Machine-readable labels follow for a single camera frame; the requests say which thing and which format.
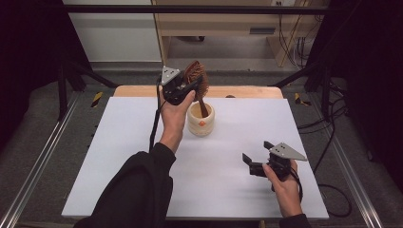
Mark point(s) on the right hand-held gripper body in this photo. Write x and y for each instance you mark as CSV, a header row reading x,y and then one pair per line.
x,y
280,158

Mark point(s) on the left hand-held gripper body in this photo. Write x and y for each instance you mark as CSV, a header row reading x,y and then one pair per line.
x,y
172,90

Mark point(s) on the wooden hairbrush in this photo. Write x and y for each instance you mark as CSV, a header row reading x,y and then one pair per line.
x,y
198,70

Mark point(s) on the cream ringed cup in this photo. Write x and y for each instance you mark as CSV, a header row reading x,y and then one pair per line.
x,y
201,126

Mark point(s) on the person's left hand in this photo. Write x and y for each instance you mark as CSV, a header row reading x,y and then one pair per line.
x,y
174,120

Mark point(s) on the person's right hand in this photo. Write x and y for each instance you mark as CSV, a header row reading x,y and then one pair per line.
x,y
285,196

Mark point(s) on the light wooden desk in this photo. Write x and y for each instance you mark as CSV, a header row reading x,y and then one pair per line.
x,y
215,23

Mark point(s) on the black horizontal bar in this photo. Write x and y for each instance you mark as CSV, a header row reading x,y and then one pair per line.
x,y
190,9

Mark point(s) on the black metal stand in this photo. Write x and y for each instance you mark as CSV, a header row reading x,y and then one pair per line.
x,y
324,88
63,88

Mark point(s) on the black curtain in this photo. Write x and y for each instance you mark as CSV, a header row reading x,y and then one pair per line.
x,y
28,63
374,79

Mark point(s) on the aluminium rail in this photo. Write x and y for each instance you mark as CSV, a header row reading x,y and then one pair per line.
x,y
355,183
38,167

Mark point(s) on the white wall socket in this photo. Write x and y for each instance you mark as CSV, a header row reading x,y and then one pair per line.
x,y
283,2

